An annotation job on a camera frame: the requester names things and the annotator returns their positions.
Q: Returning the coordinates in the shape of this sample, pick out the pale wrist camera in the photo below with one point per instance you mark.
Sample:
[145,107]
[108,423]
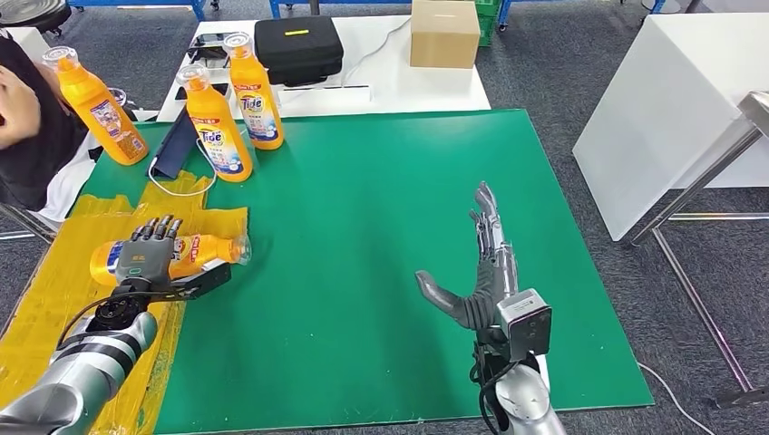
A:
[525,324]
[210,281]

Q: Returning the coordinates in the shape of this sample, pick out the cardboard box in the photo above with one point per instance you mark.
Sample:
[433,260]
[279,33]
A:
[444,37]

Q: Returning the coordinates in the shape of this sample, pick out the black chair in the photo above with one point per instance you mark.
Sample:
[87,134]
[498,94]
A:
[33,13]

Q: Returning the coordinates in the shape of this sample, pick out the black carry case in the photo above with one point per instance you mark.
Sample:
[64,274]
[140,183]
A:
[298,53]

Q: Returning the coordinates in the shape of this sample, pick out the orange detergent bottle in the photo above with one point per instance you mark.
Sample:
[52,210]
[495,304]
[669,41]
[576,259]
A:
[255,84]
[210,252]
[213,123]
[99,114]

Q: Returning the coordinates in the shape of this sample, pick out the black remote controller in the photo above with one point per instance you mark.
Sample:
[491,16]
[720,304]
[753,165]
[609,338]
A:
[207,51]

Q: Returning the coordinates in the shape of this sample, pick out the white table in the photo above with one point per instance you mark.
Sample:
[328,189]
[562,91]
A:
[30,39]
[420,90]
[661,120]

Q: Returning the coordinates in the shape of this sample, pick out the green crates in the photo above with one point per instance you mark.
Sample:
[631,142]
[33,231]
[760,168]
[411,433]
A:
[488,24]

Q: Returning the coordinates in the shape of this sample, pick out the person's left hand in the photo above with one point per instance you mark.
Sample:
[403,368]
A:
[18,108]

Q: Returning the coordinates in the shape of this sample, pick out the metal stand frame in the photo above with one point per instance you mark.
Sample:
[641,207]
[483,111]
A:
[703,186]

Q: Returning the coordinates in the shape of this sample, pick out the person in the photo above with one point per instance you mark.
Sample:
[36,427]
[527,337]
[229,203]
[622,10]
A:
[36,150]

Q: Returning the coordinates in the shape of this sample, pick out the metal chair legs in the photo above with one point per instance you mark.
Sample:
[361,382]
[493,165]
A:
[30,222]

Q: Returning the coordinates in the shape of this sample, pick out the blue metal rack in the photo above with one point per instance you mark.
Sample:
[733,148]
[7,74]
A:
[504,12]

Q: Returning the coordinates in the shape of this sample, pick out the dark blue tablet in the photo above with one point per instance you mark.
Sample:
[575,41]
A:
[174,150]

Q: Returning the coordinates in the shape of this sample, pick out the black phone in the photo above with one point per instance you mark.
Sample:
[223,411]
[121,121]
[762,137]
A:
[223,89]

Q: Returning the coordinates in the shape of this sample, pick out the yellow taped sheet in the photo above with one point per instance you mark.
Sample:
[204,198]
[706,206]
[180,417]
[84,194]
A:
[42,336]

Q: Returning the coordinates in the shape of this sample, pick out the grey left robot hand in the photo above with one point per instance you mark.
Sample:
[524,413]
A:
[147,258]

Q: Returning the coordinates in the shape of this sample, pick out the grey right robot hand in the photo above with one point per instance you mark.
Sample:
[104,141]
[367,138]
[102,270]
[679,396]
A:
[489,288]

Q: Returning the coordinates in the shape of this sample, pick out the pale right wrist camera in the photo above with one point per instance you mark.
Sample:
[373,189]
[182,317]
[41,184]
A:
[525,324]

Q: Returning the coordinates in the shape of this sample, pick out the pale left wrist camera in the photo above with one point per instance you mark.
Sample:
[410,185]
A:
[210,281]

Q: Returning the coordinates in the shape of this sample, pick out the green table mat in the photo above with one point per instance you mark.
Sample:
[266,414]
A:
[372,240]

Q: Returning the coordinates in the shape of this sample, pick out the white cloth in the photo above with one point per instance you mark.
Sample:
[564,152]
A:
[66,180]

